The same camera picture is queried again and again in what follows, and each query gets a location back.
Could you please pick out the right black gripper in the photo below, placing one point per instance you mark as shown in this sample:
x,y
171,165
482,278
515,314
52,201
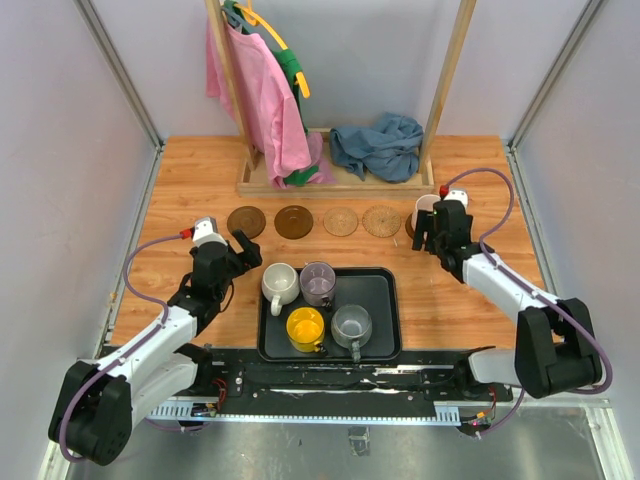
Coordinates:
x,y
425,224

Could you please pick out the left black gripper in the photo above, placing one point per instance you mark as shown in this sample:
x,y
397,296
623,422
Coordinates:
x,y
250,257

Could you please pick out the dark wooden coaster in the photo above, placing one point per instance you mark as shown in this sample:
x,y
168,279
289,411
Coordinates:
x,y
249,219
410,225

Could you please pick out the pink ceramic mug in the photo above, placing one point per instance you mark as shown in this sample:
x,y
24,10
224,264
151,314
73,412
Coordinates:
x,y
426,203

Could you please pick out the woven rattan coaster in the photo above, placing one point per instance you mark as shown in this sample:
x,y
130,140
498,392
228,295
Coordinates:
x,y
381,221

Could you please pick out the brown glass coaster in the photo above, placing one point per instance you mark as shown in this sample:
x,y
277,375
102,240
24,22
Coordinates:
x,y
293,222

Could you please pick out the purple glass mug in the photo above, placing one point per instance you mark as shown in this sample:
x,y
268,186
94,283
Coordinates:
x,y
318,284

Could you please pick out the light woven coaster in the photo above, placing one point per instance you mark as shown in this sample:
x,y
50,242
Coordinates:
x,y
340,221

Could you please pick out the grey glass mug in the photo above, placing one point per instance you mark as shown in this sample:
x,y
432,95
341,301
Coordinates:
x,y
351,329

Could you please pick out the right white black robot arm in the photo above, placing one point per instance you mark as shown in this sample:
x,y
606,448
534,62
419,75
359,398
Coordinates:
x,y
554,349

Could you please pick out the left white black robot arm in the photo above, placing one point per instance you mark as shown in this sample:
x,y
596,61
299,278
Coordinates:
x,y
135,370

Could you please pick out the white ceramic mug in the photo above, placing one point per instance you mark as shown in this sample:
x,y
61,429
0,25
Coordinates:
x,y
280,286

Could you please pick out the wooden clothes rack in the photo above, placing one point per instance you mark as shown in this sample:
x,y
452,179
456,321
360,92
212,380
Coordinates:
x,y
253,181

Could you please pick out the blue crumpled cloth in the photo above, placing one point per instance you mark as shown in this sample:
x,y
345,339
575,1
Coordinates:
x,y
388,149

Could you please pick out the black plastic tray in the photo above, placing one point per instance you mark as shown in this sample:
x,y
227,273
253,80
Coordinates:
x,y
373,288

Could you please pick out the yellow glass mug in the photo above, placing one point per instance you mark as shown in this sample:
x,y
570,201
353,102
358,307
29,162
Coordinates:
x,y
305,328

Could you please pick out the pink shirt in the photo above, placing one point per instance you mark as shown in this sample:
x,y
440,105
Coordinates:
x,y
293,157

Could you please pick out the green shirt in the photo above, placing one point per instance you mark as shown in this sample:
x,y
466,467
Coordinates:
x,y
274,82

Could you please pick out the yellow hanger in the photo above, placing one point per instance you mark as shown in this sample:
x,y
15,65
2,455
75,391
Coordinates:
x,y
255,19

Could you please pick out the green hanger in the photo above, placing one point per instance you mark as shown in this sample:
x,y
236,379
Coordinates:
x,y
235,18

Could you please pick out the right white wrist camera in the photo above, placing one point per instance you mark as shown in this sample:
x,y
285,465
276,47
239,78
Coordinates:
x,y
459,195

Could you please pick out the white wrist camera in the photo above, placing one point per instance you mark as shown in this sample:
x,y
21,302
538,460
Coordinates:
x,y
459,195
206,231

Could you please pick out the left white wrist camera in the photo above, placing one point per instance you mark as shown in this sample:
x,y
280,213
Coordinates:
x,y
206,231

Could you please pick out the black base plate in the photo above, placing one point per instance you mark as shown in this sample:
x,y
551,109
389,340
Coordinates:
x,y
409,386

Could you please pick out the aluminium front rail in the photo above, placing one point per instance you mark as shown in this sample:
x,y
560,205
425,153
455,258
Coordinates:
x,y
192,414

